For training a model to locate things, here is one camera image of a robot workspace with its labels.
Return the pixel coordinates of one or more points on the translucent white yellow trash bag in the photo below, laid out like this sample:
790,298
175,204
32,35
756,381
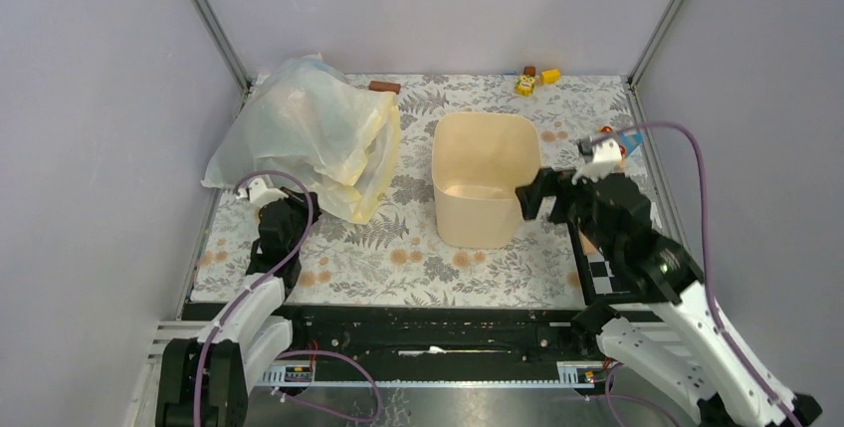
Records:
306,119

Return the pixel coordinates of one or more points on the yellow toy figure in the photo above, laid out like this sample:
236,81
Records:
525,85

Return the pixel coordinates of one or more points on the blue triangle toy piece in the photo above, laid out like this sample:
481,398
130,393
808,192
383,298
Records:
629,142

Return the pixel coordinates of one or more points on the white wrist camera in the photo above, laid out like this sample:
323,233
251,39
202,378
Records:
259,191
600,159

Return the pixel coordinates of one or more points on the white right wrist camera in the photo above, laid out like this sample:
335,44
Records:
600,159

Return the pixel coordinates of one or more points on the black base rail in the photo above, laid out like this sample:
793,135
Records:
445,344

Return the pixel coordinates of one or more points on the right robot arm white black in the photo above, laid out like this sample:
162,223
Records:
724,383

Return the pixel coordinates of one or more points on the black white checkerboard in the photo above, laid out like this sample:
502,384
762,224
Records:
593,278

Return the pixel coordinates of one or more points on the yellow toy block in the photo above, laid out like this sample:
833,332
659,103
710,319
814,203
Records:
549,77

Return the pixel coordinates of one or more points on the brown cylinder toy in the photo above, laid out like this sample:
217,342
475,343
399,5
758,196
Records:
384,87

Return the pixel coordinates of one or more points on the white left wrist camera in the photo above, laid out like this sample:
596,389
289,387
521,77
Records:
259,191

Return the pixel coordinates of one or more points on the floral patterned table mat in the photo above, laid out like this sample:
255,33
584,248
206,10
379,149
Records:
398,258

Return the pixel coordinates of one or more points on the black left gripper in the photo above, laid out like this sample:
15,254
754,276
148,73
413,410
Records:
298,200

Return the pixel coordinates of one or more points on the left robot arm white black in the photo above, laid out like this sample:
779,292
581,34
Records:
206,379

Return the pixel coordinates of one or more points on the beige plastic trash bin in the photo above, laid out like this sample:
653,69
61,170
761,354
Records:
479,159

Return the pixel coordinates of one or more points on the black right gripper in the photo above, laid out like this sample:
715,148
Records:
544,184

